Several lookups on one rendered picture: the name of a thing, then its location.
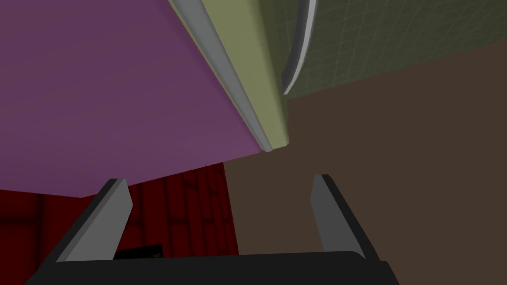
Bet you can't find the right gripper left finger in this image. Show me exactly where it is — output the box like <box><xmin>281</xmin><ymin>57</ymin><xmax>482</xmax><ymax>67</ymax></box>
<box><xmin>48</xmin><ymin>178</ymin><xmax>134</xmax><ymax>264</ymax></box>

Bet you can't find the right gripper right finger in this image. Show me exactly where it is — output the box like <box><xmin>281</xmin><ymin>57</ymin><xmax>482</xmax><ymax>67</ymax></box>
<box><xmin>310</xmin><ymin>174</ymin><xmax>381</xmax><ymax>262</ymax></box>

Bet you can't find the purple fridge body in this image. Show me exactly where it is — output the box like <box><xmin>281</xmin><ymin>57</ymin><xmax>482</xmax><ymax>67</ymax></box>
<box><xmin>0</xmin><ymin>0</ymin><xmax>263</xmax><ymax>198</ymax></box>

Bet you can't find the olive green fridge door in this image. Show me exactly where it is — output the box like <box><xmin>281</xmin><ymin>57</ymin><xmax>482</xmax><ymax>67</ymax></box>
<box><xmin>168</xmin><ymin>0</ymin><xmax>507</xmax><ymax>153</ymax></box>

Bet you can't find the curved silver door handle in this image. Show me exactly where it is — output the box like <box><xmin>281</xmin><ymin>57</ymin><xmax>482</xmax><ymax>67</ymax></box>
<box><xmin>280</xmin><ymin>0</ymin><xmax>319</xmax><ymax>96</ymax></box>

